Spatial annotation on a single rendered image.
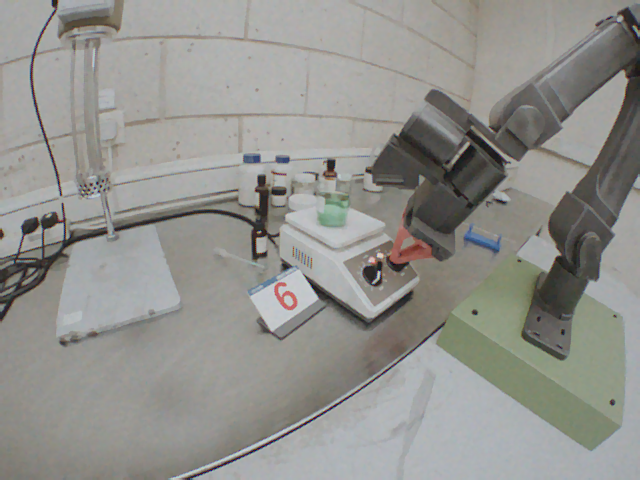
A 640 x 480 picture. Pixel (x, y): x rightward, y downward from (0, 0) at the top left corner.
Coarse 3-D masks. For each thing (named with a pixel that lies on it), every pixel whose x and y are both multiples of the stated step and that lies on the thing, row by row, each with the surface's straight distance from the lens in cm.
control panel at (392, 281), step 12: (372, 252) 41; (384, 252) 43; (348, 264) 37; (360, 264) 38; (372, 264) 40; (384, 264) 41; (408, 264) 45; (360, 276) 37; (384, 276) 40; (396, 276) 41; (408, 276) 43; (372, 288) 37; (384, 288) 39; (396, 288) 40; (372, 300) 36
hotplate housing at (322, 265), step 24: (288, 240) 44; (312, 240) 41; (360, 240) 42; (384, 240) 44; (288, 264) 46; (312, 264) 41; (336, 264) 37; (336, 288) 39; (360, 288) 36; (408, 288) 43; (360, 312) 37
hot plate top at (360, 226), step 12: (288, 216) 44; (300, 216) 44; (312, 216) 44; (360, 216) 47; (300, 228) 41; (312, 228) 40; (348, 228) 41; (360, 228) 42; (372, 228) 43; (384, 228) 45; (324, 240) 38; (336, 240) 37; (348, 240) 38
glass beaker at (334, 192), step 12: (324, 180) 38; (336, 180) 43; (348, 180) 42; (324, 192) 39; (336, 192) 38; (348, 192) 39; (324, 204) 39; (336, 204) 39; (348, 204) 40; (324, 216) 40; (336, 216) 39; (348, 216) 41; (324, 228) 40; (336, 228) 40
